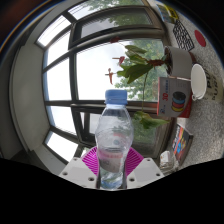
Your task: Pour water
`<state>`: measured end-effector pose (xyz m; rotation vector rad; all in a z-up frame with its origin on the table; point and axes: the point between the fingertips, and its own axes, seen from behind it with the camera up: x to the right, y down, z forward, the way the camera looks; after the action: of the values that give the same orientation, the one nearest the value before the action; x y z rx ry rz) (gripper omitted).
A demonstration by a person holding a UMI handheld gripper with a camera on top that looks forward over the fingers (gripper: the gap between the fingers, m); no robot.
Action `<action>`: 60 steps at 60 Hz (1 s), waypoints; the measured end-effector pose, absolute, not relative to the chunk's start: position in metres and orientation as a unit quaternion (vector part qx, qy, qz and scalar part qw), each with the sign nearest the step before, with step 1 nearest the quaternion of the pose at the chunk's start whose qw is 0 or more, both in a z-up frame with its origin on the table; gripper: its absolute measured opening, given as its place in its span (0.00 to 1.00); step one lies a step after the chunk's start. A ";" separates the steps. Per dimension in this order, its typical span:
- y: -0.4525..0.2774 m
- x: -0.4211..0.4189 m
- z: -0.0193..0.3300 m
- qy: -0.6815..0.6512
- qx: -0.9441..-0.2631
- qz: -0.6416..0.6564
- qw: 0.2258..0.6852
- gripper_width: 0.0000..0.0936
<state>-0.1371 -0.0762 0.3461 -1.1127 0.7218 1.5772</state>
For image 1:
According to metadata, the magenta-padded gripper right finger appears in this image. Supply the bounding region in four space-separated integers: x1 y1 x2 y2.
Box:
125 146 166 190

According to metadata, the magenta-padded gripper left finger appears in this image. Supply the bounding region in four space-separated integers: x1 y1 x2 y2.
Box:
59 145 100 190

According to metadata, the clear blue-capped water bottle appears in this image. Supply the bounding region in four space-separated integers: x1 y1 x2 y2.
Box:
94 89 135 191

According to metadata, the dark colourful book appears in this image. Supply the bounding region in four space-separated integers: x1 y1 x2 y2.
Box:
171 123 194 166

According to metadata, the red and white filament box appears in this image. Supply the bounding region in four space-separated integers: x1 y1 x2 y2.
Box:
156 76 194 119

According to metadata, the white printed paper cup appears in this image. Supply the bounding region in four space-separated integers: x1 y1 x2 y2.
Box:
190 63 224 103

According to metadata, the potted anthurium in white pot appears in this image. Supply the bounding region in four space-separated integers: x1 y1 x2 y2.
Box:
104 35 198 131

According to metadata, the flat round red coaster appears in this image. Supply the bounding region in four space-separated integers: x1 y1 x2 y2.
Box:
194 29 207 48

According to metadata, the bundle of beige rope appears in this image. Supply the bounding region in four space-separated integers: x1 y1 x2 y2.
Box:
159 151 177 172

